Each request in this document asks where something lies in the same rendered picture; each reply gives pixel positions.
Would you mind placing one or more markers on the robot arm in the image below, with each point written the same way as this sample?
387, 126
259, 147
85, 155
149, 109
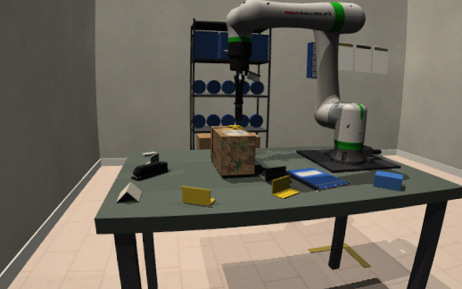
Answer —
348, 119

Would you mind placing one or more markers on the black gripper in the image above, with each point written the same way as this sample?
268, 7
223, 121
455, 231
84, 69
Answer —
239, 64

